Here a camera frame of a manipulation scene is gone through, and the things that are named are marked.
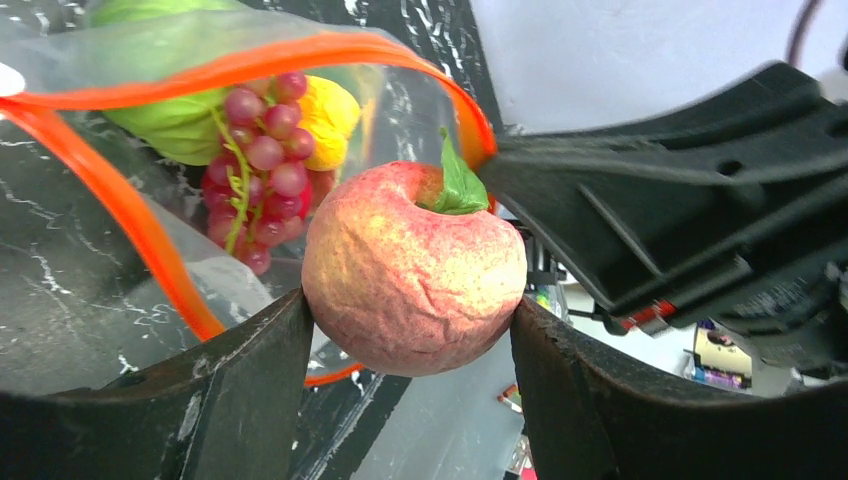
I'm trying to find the toy peach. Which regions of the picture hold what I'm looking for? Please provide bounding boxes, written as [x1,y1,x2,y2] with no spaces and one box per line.
[301,140,527,377]

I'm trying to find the purple toy grapes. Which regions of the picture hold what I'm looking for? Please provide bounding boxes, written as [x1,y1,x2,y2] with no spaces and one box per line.
[201,72,315,275]

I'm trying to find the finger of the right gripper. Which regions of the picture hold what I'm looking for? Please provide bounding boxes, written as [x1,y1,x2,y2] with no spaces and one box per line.
[480,63,847,317]

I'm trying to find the clear zip top bag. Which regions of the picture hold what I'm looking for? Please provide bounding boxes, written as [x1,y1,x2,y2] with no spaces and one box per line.
[0,0,499,389]

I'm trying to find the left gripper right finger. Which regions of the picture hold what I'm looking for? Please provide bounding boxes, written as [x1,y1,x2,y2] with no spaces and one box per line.
[511,299,847,479]

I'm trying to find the toy orange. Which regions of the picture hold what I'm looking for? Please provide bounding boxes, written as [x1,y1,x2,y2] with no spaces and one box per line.
[298,75,361,171]

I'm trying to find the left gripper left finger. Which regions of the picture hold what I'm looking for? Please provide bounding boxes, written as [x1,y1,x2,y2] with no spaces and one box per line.
[1,289,313,479]

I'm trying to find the green toy cabbage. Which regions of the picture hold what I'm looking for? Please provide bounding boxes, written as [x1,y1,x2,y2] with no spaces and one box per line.
[89,0,246,167]

